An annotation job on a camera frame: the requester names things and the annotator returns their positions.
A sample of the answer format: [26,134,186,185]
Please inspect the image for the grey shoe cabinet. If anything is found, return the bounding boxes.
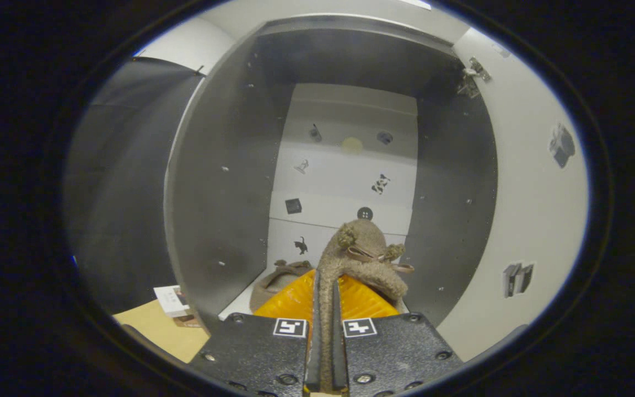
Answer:
[164,15,499,334]

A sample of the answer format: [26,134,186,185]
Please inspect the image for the brown fluffy shoe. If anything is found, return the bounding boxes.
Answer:
[250,259,314,314]
[316,219,415,393]

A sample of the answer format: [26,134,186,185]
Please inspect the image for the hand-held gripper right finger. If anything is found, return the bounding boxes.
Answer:
[331,276,464,397]

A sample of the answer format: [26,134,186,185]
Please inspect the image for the black backdrop cloth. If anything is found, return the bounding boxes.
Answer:
[64,57,205,315]

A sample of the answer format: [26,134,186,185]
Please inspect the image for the stack of books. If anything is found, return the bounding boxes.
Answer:
[153,285,202,329]

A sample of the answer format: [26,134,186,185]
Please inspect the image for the metal door hinge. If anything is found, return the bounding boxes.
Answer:
[459,57,492,99]

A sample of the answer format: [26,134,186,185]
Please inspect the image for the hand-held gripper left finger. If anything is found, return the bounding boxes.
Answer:
[188,269,321,397]

